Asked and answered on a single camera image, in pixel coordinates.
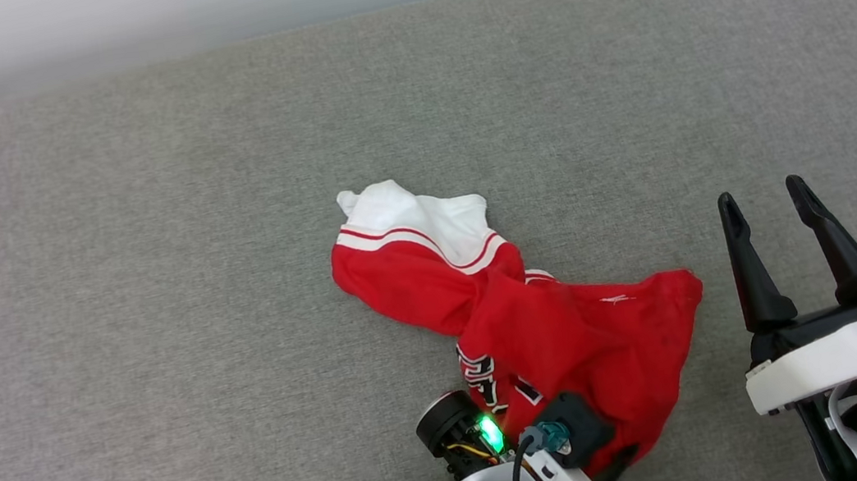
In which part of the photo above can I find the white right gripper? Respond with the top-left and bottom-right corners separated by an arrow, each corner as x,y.
715,167 -> 857,419

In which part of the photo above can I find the red and white jersey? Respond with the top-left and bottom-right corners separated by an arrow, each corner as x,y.
321,141 -> 726,481

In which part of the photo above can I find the black cylindrical motor green light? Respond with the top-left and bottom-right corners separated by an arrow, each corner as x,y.
412,384 -> 515,481

